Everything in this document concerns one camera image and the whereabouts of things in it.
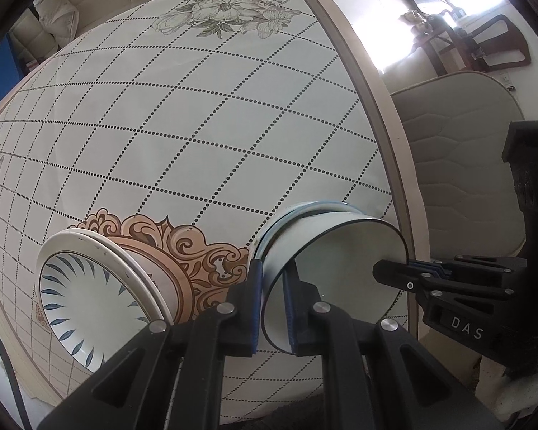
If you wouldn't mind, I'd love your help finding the white plate with blue leaves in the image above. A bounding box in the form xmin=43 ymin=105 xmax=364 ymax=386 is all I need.
xmin=38 ymin=251 xmax=160 ymax=373

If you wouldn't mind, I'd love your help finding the person's right hand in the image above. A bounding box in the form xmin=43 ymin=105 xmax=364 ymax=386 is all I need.
xmin=476 ymin=353 xmax=538 ymax=426

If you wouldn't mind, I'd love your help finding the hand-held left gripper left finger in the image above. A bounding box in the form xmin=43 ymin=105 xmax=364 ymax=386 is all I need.
xmin=36 ymin=261 xmax=264 ymax=430

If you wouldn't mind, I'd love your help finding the printed tablecloth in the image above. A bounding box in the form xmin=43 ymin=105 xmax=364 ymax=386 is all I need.
xmin=0 ymin=0 xmax=414 ymax=426

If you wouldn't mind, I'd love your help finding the white bowl with dark rim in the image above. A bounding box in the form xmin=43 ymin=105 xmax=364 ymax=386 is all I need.
xmin=260 ymin=214 xmax=409 ymax=355

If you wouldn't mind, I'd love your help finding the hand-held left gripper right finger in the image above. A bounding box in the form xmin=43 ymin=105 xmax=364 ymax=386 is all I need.
xmin=282 ymin=269 xmax=503 ymax=430

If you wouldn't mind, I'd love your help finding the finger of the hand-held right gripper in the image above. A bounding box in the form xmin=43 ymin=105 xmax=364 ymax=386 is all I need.
xmin=372 ymin=260 xmax=518 ymax=312
xmin=406 ymin=253 xmax=527 ymax=287

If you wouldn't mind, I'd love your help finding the large bowl with blue rim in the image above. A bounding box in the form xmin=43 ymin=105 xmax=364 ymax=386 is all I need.
xmin=251 ymin=201 xmax=364 ymax=274

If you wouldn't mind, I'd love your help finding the white plate with twig print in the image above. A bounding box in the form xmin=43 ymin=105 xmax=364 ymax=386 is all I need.
xmin=39 ymin=229 xmax=169 ymax=323

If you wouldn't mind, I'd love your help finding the dark wooden chair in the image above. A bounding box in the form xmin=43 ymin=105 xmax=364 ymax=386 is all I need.
xmin=403 ymin=9 xmax=533 ymax=78

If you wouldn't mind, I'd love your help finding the beige padded chair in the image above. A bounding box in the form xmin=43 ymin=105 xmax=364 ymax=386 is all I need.
xmin=389 ymin=71 xmax=529 ymax=339

